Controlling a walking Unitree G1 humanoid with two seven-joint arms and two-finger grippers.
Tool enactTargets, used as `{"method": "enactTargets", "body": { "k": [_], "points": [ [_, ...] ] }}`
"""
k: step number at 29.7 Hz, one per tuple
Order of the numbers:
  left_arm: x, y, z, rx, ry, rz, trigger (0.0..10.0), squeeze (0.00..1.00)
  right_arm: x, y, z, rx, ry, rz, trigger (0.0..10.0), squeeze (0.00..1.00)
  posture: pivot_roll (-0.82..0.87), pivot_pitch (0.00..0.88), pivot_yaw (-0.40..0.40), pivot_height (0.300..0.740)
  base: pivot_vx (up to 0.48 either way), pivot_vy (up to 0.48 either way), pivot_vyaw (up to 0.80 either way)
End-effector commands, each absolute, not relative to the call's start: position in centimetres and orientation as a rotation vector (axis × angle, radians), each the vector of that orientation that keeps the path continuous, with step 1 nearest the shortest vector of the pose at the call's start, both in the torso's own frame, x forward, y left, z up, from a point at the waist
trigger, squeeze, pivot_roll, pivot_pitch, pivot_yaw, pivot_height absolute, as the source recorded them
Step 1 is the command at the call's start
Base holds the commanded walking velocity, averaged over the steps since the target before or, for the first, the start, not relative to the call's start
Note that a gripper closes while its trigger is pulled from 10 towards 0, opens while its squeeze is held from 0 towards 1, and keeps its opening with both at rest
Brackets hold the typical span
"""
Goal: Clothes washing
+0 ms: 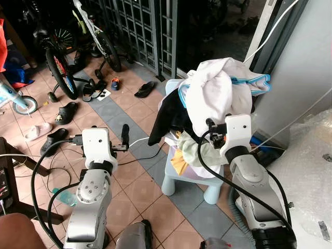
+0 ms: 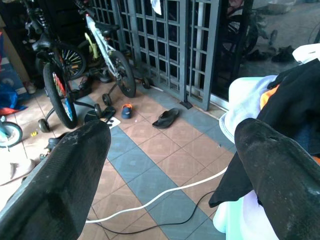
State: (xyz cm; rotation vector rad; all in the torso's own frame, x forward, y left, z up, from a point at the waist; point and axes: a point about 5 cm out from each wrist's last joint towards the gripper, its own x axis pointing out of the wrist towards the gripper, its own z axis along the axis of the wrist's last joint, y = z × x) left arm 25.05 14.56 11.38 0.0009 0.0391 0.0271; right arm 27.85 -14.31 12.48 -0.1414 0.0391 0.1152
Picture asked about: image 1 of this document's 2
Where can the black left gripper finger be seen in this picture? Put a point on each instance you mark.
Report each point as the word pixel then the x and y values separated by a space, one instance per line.
pixel 125 135

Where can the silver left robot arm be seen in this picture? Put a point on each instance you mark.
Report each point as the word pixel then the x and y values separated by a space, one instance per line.
pixel 92 197

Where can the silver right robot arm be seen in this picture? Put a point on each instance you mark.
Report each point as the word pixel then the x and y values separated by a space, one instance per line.
pixel 257 192

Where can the light blue clothes hanger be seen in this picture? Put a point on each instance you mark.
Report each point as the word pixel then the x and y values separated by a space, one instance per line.
pixel 262 80

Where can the pale green cloth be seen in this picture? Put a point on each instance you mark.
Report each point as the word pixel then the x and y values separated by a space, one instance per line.
pixel 192 150

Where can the blue printed box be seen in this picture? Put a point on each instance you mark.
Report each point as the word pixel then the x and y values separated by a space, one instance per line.
pixel 261 146

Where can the white garment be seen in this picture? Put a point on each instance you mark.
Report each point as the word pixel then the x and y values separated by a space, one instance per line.
pixel 210 93

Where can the black garment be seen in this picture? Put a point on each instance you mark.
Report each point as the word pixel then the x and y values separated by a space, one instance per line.
pixel 168 116

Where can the yellow orange cloth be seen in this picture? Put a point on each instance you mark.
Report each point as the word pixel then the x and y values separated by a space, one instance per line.
pixel 180 166

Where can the black flip-flop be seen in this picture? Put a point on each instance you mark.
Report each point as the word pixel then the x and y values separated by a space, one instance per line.
pixel 145 89

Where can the small orange blue shoe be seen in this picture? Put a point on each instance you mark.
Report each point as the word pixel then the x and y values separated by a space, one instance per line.
pixel 114 84

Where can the black and white sandals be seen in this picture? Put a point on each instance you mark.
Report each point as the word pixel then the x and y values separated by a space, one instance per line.
pixel 93 91

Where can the black clog slipper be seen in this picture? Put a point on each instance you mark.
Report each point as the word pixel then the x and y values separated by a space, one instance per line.
pixel 54 140

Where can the light blue plastic stool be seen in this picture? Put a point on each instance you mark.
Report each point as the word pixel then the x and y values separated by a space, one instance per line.
pixel 174 184

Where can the teal plastic item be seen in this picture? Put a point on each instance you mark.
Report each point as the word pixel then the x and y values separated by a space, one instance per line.
pixel 65 197

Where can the pink slipper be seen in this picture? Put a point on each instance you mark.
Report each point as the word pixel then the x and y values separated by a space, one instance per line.
pixel 37 131

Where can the grey robot leg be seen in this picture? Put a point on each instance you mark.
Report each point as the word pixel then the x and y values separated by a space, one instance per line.
pixel 134 236

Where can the white bicycle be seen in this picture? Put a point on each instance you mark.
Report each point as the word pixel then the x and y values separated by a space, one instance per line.
pixel 106 46

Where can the black child bicycle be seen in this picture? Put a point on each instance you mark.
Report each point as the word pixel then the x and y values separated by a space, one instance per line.
pixel 61 70

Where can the clear bubble wrap cover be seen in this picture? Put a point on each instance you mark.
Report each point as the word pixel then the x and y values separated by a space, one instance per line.
pixel 303 171

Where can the grey metal grille gate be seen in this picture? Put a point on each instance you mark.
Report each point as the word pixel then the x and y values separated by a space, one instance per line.
pixel 140 31

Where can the light blue kids scooter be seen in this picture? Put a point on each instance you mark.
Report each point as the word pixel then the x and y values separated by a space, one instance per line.
pixel 21 104

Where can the dark wooden furniture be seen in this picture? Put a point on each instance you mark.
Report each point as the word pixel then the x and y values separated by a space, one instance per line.
pixel 10 181

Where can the blue bag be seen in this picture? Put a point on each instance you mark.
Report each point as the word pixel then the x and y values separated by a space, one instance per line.
pixel 15 77

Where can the reddish brown rounded object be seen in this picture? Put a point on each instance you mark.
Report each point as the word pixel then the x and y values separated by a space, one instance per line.
pixel 18 233

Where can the red cloth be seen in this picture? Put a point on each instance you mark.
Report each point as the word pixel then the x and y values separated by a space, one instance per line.
pixel 2 46

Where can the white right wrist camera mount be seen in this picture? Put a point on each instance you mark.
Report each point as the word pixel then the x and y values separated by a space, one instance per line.
pixel 238 129

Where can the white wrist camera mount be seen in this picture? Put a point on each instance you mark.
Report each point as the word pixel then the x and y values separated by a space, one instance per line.
pixel 96 142
pixel 238 129

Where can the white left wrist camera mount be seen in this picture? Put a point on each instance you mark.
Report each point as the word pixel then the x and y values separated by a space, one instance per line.
pixel 96 142

